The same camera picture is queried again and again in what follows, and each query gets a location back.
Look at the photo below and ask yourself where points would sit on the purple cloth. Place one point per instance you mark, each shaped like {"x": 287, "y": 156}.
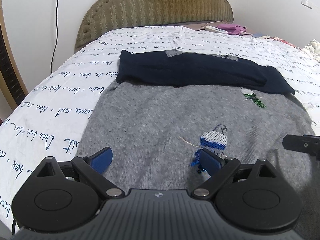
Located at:
{"x": 234, "y": 29}

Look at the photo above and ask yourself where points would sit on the olive upholstered headboard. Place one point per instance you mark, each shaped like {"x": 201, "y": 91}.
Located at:
{"x": 108, "y": 15}

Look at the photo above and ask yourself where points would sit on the white light switch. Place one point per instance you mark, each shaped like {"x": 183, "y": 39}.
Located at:
{"x": 306, "y": 3}

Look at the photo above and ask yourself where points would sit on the colourful patterned fabric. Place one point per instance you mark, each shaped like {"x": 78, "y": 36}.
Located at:
{"x": 279, "y": 40}

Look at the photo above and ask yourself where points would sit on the white bedsheet with blue script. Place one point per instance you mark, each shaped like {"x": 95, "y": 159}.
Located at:
{"x": 51, "y": 120}

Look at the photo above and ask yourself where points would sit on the white crumpled cloth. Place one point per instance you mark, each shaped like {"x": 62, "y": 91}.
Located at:
{"x": 313, "y": 50}

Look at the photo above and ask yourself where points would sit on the white power strip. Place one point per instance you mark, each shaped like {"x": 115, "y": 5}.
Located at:
{"x": 215, "y": 29}

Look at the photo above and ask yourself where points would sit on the grey and navy knit sweater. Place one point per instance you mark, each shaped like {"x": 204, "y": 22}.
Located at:
{"x": 164, "y": 105}

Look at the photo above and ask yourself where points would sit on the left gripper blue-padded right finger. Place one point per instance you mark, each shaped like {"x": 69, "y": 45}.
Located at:
{"x": 220, "y": 171}

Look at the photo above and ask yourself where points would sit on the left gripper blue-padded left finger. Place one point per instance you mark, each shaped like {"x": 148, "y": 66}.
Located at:
{"x": 89, "y": 170}

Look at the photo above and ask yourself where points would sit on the wooden framed furniture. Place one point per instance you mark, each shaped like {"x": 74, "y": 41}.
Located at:
{"x": 13, "y": 89}

